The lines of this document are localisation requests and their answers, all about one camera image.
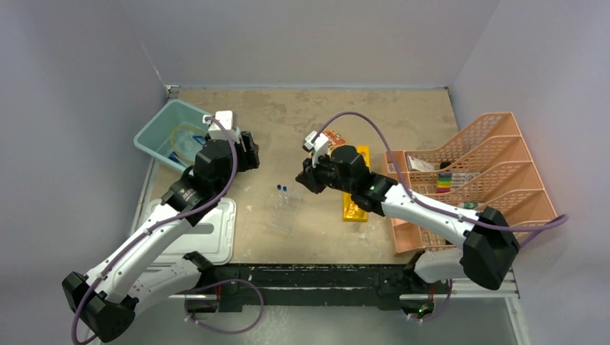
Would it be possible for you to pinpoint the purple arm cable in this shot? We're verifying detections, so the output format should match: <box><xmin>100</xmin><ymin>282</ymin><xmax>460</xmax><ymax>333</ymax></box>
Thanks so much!
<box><xmin>71</xmin><ymin>115</ymin><xmax>265</xmax><ymax>345</ymax></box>
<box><xmin>311</xmin><ymin>111</ymin><xmax>570</xmax><ymax>323</ymax></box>

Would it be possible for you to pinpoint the aluminium rail frame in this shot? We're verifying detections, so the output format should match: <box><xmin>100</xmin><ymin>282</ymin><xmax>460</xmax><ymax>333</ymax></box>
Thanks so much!
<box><xmin>84</xmin><ymin>84</ymin><xmax>532</xmax><ymax>345</ymax></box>

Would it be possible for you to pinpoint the white plastic bin lid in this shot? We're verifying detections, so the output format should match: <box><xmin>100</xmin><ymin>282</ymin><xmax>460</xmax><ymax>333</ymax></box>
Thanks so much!
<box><xmin>135</xmin><ymin>198</ymin><xmax>237</xmax><ymax>267</ymax></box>

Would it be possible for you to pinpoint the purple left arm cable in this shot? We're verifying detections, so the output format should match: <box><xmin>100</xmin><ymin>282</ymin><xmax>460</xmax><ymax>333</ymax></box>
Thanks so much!
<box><xmin>71</xmin><ymin>115</ymin><xmax>265</xmax><ymax>345</ymax></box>

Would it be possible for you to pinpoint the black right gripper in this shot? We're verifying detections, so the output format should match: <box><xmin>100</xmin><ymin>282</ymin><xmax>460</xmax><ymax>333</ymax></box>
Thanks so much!
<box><xmin>298</xmin><ymin>150</ymin><xmax>355</xmax><ymax>195</ymax></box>

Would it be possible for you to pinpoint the yellow rubber tube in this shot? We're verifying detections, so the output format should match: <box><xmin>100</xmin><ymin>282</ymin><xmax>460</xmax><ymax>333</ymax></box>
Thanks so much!
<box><xmin>170</xmin><ymin>125</ymin><xmax>206</xmax><ymax>163</ymax></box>

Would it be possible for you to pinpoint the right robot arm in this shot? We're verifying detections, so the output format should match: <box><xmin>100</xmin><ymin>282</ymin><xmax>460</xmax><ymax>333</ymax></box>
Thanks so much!
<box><xmin>296</xmin><ymin>144</ymin><xmax>520</xmax><ymax>293</ymax></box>

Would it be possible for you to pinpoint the yellow test tube rack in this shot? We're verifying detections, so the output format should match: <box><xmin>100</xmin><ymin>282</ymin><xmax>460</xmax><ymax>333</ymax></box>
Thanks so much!
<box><xmin>342</xmin><ymin>145</ymin><xmax>370</xmax><ymax>222</ymax></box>

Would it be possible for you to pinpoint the orange plastic file organizer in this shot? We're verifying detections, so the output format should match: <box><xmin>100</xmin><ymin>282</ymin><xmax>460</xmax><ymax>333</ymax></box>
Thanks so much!
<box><xmin>381</xmin><ymin>113</ymin><xmax>557</xmax><ymax>228</ymax></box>

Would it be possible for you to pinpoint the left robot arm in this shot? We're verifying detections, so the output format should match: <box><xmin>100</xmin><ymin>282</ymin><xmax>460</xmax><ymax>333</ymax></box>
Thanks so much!
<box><xmin>62</xmin><ymin>132</ymin><xmax>260</xmax><ymax>342</ymax></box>

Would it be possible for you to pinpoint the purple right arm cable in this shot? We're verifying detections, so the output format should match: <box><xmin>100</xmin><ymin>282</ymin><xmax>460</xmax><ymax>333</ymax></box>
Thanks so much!
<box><xmin>311</xmin><ymin>111</ymin><xmax>570</xmax><ymax>323</ymax></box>

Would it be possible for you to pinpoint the tan spiral notebook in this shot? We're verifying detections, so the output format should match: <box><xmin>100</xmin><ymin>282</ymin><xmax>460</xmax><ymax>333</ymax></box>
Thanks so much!
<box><xmin>323</xmin><ymin>129</ymin><xmax>346</xmax><ymax>150</ymax></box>

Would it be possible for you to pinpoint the teal plastic bin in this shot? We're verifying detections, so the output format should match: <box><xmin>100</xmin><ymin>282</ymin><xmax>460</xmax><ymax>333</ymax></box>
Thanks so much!
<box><xmin>133</xmin><ymin>99</ymin><xmax>210</xmax><ymax>173</ymax></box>

